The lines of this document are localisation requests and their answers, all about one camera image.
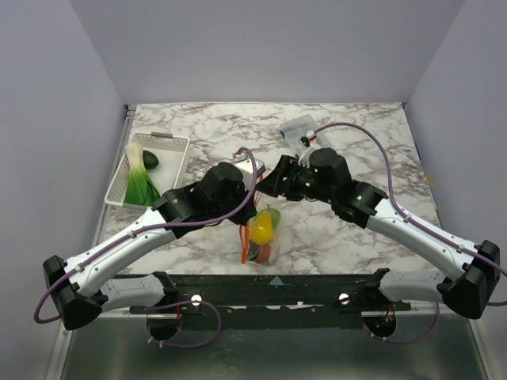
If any yellow toy pear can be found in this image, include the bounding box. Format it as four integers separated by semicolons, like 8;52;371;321
250;210;274;245

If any green toy lime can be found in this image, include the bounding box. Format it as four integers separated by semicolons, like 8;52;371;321
268;207;281;230

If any clear bag with orange zipper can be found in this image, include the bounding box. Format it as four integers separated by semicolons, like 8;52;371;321
238;192;281;265

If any dark red toy plum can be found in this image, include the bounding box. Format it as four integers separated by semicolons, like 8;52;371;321
247;243;262;260

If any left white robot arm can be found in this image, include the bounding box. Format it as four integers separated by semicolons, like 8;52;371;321
43;159;265;330

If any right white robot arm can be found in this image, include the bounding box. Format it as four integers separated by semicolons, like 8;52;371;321
257;148;501;319

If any clear plastic parts box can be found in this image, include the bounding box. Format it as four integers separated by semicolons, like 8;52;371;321
280;115;334;158

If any white plastic basket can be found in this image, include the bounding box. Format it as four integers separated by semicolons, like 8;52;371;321
105;132;190;210

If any dark green toy avocado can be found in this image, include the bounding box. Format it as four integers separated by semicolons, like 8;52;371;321
142;150;159;170

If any toy bok choy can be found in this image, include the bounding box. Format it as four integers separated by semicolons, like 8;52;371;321
124;142;160;207

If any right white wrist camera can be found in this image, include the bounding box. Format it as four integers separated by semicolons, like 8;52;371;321
298;130;320;166

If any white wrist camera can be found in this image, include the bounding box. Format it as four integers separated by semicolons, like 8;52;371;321
233;157;265;188
298;130;320;166

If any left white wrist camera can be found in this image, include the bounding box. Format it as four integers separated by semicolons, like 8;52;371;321
233;157;265;188

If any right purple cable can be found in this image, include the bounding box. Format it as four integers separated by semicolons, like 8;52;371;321
312;121;507;344

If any purple cable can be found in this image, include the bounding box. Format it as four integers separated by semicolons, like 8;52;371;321
33;146;257;349
312;121;507;344

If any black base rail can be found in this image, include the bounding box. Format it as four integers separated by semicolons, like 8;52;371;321
130;269;410;330

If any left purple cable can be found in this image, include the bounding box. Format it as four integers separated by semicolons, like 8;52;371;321
33;146;257;349

